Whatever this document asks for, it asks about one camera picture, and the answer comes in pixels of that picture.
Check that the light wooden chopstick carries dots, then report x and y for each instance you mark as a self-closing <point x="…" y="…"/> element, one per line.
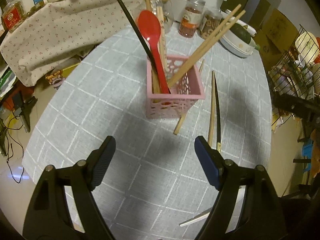
<point x="162" y="42"/>

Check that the grey checked tablecloth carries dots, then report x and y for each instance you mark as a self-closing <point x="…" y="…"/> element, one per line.
<point x="155" y="180"/>

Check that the dark green squash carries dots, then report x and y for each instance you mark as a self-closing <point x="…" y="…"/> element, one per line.
<point x="241" y="33"/>

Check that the white plastic spoon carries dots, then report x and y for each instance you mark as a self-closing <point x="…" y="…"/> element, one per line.
<point x="201" y="216"/>

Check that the red plastic spoon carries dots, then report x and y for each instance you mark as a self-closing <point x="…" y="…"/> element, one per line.
<point x="153" y="43"/>

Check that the stacked white plates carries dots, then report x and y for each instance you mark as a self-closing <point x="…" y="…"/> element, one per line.
<point x="238" y="47"/>

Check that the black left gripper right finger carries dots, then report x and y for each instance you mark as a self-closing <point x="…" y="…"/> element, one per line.
<point x="211" y="162"/>

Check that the cardboard boxes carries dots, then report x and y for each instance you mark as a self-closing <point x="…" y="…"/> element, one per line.
<point x="275" y="33"/>

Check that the wooden chopstick pair member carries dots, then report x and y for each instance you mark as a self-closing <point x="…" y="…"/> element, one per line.
<point x="202" y="47"/>

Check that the brown chopstick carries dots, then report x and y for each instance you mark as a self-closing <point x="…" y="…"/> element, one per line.
<point x="155" y="81"/>

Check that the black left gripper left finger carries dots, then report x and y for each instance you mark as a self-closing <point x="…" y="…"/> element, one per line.
<point x="99" y="161"/>

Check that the floral white cloth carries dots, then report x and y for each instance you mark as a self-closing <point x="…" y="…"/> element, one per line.
<point x="57" y="32"/>

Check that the clear glass jar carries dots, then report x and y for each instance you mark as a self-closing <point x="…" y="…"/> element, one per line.
<point x="168" y="15"/>

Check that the red label jar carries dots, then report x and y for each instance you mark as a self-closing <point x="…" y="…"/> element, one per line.
<point x="13" y="15"/>

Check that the black chopstick silver tip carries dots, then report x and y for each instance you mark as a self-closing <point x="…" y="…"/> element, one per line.
<point x="136" y="30"/>

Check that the dried slices jar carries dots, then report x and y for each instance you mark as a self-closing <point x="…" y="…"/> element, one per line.
<point x="211" y="20"/>

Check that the red-filled spice jar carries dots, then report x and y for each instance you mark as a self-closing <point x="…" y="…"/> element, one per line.
<point x="191" y="17"/>

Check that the black wire rack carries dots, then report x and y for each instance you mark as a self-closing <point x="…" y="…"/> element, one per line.
<point x="296" y="74"/>

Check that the pink perforated utensil basket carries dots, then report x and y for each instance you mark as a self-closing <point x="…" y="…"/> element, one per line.
<point x="183" y="95"/>

